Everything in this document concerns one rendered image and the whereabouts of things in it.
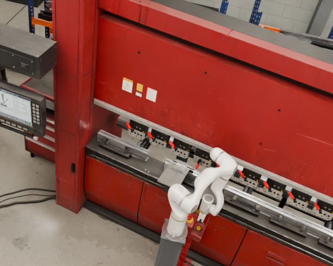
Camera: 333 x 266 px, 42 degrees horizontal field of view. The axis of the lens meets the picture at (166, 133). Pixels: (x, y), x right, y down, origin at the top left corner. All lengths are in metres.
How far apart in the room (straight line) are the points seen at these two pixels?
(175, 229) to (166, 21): 1.44
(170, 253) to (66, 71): 1.57
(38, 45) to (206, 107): 1.27
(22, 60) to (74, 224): 1.91
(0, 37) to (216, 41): 1.48
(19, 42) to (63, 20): 0.34
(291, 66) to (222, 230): 1.63
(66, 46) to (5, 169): 2.07
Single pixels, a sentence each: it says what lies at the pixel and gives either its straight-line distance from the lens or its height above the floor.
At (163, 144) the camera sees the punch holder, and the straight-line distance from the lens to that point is 3.55.
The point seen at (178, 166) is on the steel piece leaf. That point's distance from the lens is 3.64.
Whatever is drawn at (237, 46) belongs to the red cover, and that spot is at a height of 2.25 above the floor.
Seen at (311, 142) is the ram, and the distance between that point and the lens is 3.12.
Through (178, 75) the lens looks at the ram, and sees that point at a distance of 3.13.
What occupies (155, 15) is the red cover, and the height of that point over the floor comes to 2.26.
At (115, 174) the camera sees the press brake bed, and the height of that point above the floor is 0.69.
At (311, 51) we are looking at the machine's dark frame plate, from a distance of 2.95.
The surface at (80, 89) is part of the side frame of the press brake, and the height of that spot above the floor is 1.55.
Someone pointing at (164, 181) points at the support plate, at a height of 1.00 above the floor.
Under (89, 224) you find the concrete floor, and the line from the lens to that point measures 4.41.
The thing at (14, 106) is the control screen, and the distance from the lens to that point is 3.38.
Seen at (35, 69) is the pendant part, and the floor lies 1.84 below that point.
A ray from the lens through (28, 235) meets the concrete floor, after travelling 4.37.
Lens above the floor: 3.57
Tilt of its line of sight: 41 degrees down
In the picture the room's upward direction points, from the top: 12 degrees clockwise
